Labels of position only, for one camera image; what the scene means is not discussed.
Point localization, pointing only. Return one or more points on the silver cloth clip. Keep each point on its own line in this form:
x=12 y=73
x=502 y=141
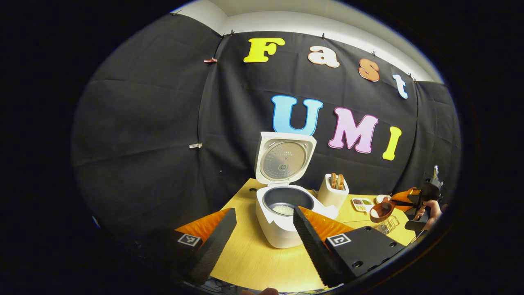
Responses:
x=195 y=146

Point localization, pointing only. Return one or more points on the white rice cooker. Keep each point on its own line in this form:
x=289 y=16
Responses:
x=282 y=164

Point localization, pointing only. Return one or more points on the black backdrop cloth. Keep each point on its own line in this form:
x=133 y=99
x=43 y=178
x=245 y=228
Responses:
x=143 y=143

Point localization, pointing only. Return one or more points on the white toaster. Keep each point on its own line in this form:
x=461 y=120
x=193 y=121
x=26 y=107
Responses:
x=329 y=196

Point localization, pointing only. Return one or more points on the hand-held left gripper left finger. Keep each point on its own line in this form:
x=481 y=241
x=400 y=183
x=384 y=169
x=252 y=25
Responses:
x=213 y=250

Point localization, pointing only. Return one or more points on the red cloth clip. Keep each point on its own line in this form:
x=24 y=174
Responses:
x=210 y=60

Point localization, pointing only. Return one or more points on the brown wooden spoon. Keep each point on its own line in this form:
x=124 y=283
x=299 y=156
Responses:
x=382 y=209

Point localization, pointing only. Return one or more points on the toasted bread slice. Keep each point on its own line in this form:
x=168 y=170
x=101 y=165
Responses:
x=333 y=180
x=340 y=181

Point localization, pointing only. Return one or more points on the white round plate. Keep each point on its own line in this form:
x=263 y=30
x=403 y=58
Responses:
x=380 y=198

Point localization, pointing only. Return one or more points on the white divided grain dish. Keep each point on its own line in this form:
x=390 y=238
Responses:
x=362 y=205

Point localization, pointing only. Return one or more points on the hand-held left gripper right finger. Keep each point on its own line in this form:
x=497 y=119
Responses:
x=315 y=250

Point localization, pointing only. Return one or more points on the white rice grains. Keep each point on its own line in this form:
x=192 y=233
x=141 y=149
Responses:
x=283 y=210

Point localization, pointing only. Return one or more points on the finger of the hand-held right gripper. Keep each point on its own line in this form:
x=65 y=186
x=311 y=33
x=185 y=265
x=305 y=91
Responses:
x=405 y=194
x=409 y=207

